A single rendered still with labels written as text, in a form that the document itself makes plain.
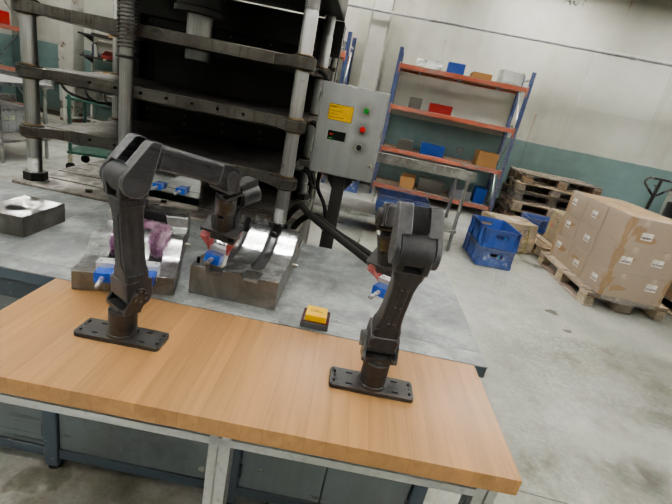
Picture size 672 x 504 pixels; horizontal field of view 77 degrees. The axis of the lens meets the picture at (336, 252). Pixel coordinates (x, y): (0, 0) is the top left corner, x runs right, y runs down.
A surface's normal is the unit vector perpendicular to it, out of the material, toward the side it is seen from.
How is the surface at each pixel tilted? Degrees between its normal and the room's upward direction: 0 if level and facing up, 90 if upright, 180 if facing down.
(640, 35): 90
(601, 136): 90
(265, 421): 0
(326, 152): 90
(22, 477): 0
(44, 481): 0
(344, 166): 90
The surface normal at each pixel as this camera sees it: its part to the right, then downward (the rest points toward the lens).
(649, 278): -0.06, 0.19
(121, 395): 0.19, -0.92
